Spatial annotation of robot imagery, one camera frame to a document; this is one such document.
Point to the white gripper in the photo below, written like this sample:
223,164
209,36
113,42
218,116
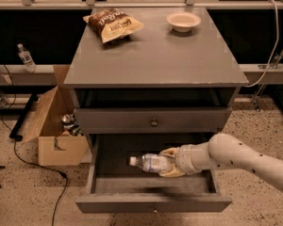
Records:
185,160

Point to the clear blue plastic bottle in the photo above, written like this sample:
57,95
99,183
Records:
151,162

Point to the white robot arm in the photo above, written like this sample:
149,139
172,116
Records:
223,152

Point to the round metal drawer knob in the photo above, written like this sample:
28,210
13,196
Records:
154,123

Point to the open grey lower drawer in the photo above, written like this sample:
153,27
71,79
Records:
115,187

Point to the closed grey upper drawer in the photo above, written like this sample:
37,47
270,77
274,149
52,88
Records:
137,120

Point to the grey wooden drawer cabinet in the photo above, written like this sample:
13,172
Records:
155,67

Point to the clear water bottle on ledge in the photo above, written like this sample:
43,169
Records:
27,59

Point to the metal cans in box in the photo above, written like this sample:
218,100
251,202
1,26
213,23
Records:
70,125

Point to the open cardboard box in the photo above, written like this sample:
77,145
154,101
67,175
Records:
56,147

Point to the white paper bowl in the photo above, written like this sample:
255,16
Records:
183,21

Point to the brown chip bag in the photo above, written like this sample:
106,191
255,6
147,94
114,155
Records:
113,24

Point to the black metal table leg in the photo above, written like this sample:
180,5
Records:
14,134

